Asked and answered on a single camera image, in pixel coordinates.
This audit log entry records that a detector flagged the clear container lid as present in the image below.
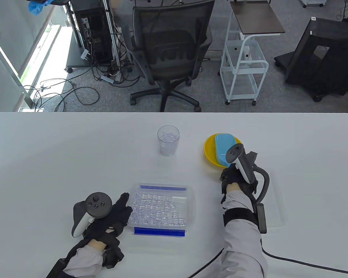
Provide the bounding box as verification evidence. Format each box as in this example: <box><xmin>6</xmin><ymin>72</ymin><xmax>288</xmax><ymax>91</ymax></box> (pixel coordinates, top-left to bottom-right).
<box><xmin>251</xmin><ymin>171</ymin><xmax>287</xmax><ymax>228</ymax></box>

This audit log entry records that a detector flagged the yellow plastic bowl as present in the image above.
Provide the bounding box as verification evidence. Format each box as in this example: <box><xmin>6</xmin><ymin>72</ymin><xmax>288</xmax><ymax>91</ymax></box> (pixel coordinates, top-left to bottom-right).
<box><xmin>204</xmin><ymin>133</ymin><xmax>244</xmax><ymax>169</ymax></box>

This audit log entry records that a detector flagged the white cart with brown top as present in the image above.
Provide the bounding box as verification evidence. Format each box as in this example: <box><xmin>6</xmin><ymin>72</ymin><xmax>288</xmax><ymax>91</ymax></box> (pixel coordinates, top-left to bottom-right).
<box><xmin>220</xmin><ymin>0</ymin><xmax>286</xmax><ymax>106</ymax></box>

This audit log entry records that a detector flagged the clear container with blue clips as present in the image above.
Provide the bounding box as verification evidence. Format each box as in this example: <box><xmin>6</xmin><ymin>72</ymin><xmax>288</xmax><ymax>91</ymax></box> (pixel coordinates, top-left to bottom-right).
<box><xmin>127</xmin><ymin>183</ymin><xmax>195</xmax><ymax>236</ymax></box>

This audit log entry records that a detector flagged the clear plastic shaker cup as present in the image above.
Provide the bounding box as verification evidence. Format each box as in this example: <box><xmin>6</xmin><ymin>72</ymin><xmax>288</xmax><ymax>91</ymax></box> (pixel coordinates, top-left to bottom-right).
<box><xmin>157</xmin><ymin>125</ymin><xmax>180</xmax><ymax>157</ymax></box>

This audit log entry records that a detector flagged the black armband battery pack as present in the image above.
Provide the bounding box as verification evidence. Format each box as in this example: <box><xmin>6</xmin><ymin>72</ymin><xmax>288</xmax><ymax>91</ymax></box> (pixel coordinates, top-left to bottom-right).
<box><xmin>46</xmin><ymin>259</ymin><xmax>68</xmax><ymax>278</ymax></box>
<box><xmin>223</xmin><ymin>203</ymin><xmax>267</xmax><ymax>234</ymax></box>

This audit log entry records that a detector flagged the light blue plastic scoop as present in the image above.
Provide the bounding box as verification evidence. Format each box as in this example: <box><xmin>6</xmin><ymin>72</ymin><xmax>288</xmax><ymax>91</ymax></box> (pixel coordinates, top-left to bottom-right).
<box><xmin>214</xmin><ymin>133</ymin><xmax>242</xmax><ymax>168</ymax></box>

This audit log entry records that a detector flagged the person's right hand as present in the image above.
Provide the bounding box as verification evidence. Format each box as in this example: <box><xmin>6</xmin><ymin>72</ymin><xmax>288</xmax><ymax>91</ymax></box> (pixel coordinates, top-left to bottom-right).
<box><xmin>220</xmin><ymin>164</ymin><xmax>258</xmax><ymax>204</ymax></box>

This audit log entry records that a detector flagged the person's left hand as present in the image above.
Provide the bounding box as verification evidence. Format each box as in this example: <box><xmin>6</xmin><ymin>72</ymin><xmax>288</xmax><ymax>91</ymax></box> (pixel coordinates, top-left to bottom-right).
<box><xmin>83</xmin><ymin>193</ymin><xmax>133</xmax><ymax>246</ymax></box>

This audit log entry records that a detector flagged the black and white controller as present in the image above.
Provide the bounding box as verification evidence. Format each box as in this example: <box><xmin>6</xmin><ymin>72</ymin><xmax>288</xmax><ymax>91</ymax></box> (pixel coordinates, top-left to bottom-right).
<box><xmin>71</xmin><ymin>192</ymin><xmax>112</xmax><ymax>238</ymax></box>
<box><xmin>226</xmin><ymin>144</ymin><xmax>270</xmax><ymax>203</ymax></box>

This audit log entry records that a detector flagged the small white cart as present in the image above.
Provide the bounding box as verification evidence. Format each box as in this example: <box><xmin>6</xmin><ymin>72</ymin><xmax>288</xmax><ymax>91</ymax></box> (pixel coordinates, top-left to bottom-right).
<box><xmin>300</xmin><ymin>0</ymin><xmax>327</xmax><ymax>8</ymax></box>

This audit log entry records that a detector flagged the blue plastic cloth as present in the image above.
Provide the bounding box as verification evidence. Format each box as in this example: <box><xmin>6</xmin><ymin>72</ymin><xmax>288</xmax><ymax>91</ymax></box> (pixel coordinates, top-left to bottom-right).
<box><xmin>28</xmin><ymin>0</ymin><xmax>54</xmax><ymax>16</ymax></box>

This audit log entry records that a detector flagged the person's right forearm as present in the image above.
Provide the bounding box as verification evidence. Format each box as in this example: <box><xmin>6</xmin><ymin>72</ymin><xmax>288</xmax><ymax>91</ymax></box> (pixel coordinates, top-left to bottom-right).
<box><xmin>220</xmin><ymin>184</ymin><xmax>269</xmax><ymax>278</ymax></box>

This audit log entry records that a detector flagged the silver aluminium frame post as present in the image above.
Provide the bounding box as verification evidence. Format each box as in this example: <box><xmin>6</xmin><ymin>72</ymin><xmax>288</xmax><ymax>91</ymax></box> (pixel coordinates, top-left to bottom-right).
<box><xmin>102</xmin><ymin>0</ymin><xmax>122</xmax><ymax>68</ymax></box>

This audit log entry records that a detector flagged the bundle of black computer cables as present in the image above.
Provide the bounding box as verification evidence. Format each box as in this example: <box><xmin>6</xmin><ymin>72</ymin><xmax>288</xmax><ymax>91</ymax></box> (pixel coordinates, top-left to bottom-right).
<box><xmin>88</xmin><ymin>29</ymin><xmax>141</xmax><ymax>87</ymax></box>

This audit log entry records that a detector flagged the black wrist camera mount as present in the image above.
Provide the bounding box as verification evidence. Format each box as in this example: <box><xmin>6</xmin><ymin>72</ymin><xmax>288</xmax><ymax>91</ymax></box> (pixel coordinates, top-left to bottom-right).
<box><xmin>102</xmin><ymin>246</ymin><xmax>124</xmax><ymax>269</ymax></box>

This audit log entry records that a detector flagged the grey wheeled platform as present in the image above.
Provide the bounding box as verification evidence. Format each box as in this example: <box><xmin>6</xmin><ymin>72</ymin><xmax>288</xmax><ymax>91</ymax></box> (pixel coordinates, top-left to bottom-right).
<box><xmin>64</xmin><ymin>28</ymin><xmax>134</xmax><ymax>74</ymax></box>

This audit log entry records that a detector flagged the person's left forearm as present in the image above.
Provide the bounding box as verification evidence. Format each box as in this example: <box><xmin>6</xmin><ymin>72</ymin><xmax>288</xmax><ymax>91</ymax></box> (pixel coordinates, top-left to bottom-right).
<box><xmin>63</xmin><ymin>240</ymin><xmax>108</xmax><ymax>278</ymax></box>

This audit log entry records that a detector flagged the black computer tower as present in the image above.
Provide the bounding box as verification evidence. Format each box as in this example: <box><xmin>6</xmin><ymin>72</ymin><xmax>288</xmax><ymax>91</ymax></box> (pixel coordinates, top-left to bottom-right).
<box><xmin>70</xmin><ymin>0</ymin><xmax>114</xmax><ymax>63</ymax></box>

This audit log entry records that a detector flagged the black rolling stand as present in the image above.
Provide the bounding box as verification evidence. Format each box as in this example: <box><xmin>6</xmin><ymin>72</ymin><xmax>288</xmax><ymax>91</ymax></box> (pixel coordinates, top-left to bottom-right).
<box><xmin>274</xmin><ymin>17</ymin><xmax>348</xmax><ymax>103</ymax></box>

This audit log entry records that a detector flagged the tangle of black floor cables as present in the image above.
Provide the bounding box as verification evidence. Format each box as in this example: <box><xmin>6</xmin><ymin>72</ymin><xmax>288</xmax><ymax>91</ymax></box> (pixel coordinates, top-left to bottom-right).
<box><xmin>23</xmin><ymin>78</ymin><xmax>100</xmax><ymax>113</ymax></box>

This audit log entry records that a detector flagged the black mesh office chair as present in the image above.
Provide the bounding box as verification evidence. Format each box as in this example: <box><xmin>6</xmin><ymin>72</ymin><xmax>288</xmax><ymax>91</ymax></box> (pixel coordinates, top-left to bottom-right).
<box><xmin>130</xmin><ymin>0</ymin><xmax>214</xmax><ymax>113</ymax></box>

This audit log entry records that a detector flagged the pile of clear ice cubes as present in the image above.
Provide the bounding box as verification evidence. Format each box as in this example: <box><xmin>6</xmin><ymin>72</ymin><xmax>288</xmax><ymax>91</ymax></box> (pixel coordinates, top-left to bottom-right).
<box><xmin>129</xmin><ymin>191</ymin><xmax>188</xmax><ymax>227</ymax></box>

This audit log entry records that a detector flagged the black cable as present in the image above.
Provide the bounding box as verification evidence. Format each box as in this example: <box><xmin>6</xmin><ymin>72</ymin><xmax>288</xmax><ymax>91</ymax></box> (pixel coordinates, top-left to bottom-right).
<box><xmin>188</xmin><ymin>248</ymin><xmax>224</xmax><ymax>278</ymax></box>
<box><xmin>261</xmin><ymin>246</ymin><xmax>348</xmax><ymax>278</ymax></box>

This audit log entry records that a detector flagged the small heap of scooped ice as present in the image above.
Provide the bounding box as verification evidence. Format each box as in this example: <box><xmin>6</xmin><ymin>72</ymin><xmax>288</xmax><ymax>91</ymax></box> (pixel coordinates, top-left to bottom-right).
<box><xmin>159</xmin><ymin>131</ymin><xmax>179</xmax><ymax>155</ymax></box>

